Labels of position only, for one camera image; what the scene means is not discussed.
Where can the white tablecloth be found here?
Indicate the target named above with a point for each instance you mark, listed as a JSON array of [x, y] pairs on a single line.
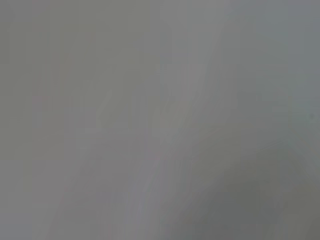
[[160, 120]]

